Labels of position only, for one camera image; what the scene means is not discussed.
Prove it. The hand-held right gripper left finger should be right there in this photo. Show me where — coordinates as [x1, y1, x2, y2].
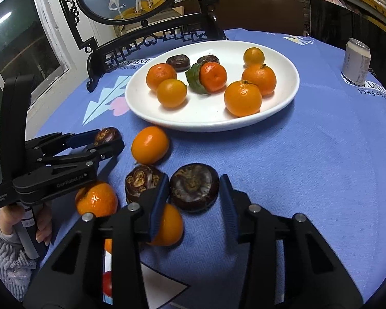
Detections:
[22, 174, 171, 309]

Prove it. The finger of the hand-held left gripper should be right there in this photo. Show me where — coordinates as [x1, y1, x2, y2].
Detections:
[35, 140, 126, 168]
[26, 129, 100, 151]

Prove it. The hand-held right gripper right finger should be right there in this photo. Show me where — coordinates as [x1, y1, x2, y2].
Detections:
[219, 174, 364, 309]

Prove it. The dark brown water chestnut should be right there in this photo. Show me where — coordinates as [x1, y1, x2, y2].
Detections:
[169, 164, 220, 213]
[93, 127, 123, 147]
[165, 55, 191, 72]
[125, 165, 166, 205]
[196, 55, 220, 66]

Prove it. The red cherry tomato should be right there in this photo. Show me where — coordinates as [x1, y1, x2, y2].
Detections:
[102, 271, 113, 297]

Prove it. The white oval plate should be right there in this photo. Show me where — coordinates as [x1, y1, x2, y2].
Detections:
[125, 40, 300, 132]

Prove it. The large textured orange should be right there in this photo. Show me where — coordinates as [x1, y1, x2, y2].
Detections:
[146, 63, 177, 91]

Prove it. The big orange mandarin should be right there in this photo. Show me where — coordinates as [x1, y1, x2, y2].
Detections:
[224, 80, 263, 118]

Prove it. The mandarin with green leaf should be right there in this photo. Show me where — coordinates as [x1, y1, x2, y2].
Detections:
[185, 61, 228, 95]

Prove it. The person's left forearm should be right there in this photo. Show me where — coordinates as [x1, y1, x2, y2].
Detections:
[0, 200, 37, 301]

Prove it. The person's left hand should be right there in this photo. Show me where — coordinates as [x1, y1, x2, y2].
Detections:
[0, 200, 54, 247]

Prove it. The blue printed tablecloth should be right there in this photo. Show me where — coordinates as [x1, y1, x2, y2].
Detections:
[19, 28, 386, 309]

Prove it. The window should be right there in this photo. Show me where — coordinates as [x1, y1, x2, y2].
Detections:
[0, 0, 74, 155]

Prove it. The round deer screen black stand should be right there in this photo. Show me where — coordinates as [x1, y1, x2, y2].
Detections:
[52, 0, 229, 93]

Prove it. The white drink can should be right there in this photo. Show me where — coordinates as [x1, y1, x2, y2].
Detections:
[341, 38, 372, 84]

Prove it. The brown cardboard box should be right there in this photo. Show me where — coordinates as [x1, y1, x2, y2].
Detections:
[177, 0, 311, 36]

